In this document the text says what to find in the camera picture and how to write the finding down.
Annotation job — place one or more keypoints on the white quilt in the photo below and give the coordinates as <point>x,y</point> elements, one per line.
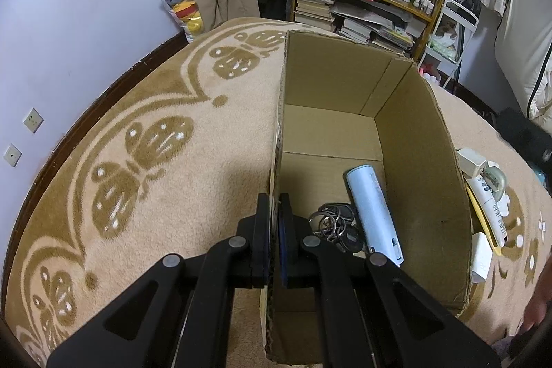
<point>523,52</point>

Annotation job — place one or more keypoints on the white paper card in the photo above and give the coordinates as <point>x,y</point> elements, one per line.
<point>481,258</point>

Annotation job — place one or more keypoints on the white charger plug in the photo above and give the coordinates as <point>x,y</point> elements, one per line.
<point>471,163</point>

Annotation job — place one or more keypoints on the upper wall socket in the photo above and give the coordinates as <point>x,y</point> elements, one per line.
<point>33,121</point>

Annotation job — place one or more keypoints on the wall socket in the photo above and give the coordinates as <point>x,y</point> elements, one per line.
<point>33,121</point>
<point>12,155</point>

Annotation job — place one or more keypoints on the grey power bank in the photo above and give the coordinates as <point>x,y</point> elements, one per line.
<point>373,213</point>

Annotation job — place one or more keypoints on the stack of books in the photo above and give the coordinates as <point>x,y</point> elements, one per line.
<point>315,13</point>

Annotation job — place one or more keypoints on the lower wall socket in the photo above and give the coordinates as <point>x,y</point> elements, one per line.
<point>12,155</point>

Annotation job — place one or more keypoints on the yellow flat object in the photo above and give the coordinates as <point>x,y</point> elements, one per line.
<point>483,221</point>

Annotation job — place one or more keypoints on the bunch of keys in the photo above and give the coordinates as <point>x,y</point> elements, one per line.
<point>337,224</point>

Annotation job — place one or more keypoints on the brown cardboard box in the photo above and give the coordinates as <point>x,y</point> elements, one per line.
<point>342,105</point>

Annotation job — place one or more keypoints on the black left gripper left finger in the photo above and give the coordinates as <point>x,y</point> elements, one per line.
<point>178,313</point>

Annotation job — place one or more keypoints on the right hand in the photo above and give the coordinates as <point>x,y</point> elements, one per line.
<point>536,308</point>

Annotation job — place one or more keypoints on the white trolley cart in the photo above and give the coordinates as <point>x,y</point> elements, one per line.
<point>454,29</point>

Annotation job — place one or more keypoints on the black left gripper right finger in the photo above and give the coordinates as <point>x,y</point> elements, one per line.
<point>369,312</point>

